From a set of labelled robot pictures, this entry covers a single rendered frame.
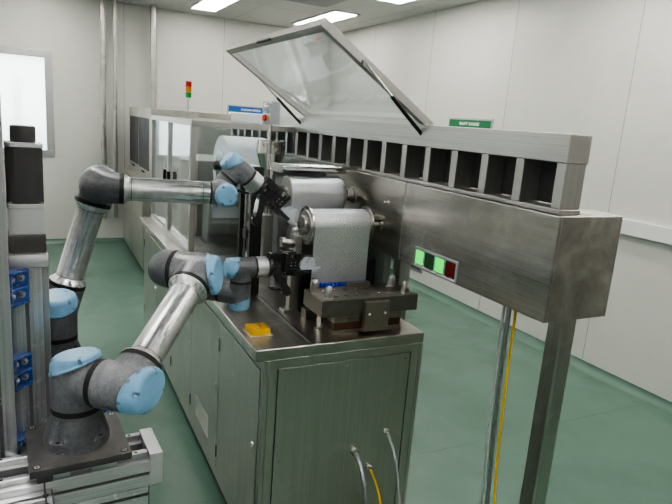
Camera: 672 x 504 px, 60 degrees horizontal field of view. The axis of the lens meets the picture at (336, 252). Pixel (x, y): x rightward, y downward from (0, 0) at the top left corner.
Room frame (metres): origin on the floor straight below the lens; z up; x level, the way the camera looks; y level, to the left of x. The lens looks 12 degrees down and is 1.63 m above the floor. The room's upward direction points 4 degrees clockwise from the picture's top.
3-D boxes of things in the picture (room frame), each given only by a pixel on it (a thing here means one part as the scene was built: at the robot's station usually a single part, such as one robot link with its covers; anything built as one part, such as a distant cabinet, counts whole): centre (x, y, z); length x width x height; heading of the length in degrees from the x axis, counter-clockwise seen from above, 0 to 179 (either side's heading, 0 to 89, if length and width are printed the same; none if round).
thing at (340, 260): (2.18, -0.02, 1.11); 0.23 x 0.01 x 0.18; 117
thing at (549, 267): (2.96, 0.02, 1.29); 3.10 x 0.28 x 0.30; 27
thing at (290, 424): (3.04, 0.50, 0.43); 2.52 x 0.64 x 0.86; 27
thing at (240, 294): (2.01, 0.35, 1.01); 0.11 x 0.08 x 0.11; 78
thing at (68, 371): (1.31, 0.60, 0.98); 0.13 x 0.12 x 0.14; 78
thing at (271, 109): (2.68, 0.34, 1.66); 0.07 x 0.07 x 0.10; 43
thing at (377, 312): (2.02, -0.16, 0.97); 0.10 x 0.03 x 0.11; 117
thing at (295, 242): (2.19, 0.17, 1.05); 0.06 x 0.05 x 0.31; 117
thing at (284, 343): (3.03, 0.52, 0.88); 2.52 x 0.66 x 0.04; 27
